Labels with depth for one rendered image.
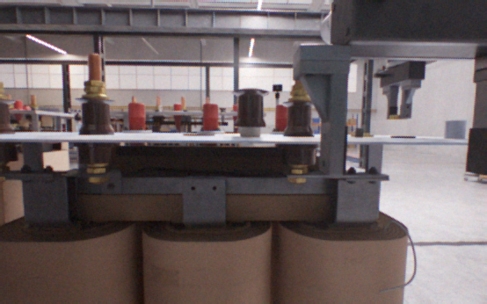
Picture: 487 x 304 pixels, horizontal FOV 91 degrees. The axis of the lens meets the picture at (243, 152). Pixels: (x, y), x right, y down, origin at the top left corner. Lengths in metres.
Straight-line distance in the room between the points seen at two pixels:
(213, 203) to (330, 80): 0.56
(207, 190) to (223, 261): 0.20
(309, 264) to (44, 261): 0.73
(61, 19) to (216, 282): 10.52
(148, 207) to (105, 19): 9.54
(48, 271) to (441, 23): 0.92
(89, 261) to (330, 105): 0.77
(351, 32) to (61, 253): 0.82
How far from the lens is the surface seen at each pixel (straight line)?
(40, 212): 0.90
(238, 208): 0.81
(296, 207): 0.84
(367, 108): 10.29
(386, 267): 0.86
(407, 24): 0.23
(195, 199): 0.71
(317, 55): 0.21
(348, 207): 0.78
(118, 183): 0.82
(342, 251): 0.78
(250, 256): 0.75
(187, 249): 0.73
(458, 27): 0.25
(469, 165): 0.30
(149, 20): 9.69
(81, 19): 10.56
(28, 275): 0.94
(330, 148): 0.21
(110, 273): 0.88
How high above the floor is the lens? 1.38
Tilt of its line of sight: 5 degrees down
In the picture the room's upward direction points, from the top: 1 degrees clockwise
